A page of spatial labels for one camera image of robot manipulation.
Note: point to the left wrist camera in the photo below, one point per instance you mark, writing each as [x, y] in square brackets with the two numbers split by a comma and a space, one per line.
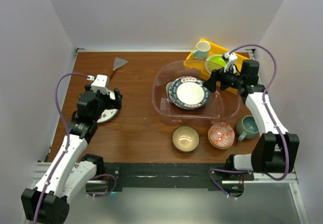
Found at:
[99, 83]

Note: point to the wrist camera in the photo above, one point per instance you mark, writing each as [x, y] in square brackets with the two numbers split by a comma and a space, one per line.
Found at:
[99, 83]
[230, 60]

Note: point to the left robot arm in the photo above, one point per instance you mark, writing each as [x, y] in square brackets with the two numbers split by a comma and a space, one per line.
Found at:
[49, 201]

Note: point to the metal scraper wooden handle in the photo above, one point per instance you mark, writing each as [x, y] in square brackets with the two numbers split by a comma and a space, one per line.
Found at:
[118, 63]

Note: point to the clear plastic bin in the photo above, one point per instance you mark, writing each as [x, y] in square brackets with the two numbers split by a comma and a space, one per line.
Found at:
[222, 105]

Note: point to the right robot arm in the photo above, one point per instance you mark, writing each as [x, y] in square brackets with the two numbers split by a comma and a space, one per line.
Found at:
[275, 152]

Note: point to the light blue mug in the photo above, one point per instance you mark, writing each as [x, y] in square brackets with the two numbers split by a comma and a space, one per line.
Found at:
[201, 51]

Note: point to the teal rim lettered plate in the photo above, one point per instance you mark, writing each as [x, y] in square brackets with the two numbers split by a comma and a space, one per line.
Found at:
[188, 93]

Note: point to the cream black bowl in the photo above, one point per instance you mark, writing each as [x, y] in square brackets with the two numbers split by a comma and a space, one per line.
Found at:
[185, 139]

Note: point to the red patterned bowl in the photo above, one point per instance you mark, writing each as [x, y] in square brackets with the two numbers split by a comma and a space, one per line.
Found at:
[221, 135]

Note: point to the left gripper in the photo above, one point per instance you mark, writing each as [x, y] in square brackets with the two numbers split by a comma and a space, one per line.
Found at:
[112, 104]

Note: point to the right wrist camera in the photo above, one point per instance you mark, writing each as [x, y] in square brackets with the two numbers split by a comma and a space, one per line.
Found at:
[230, 60]

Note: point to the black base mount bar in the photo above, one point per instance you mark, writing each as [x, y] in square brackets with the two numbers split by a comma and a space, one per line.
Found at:
[167, 175]

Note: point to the teal ceramic mug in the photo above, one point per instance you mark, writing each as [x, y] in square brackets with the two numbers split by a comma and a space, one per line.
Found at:
[247, 128]

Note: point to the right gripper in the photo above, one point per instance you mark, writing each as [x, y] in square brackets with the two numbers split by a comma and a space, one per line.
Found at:
[217, 75]

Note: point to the white flower plate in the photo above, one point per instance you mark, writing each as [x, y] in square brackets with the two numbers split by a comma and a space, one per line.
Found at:
[107, 115]

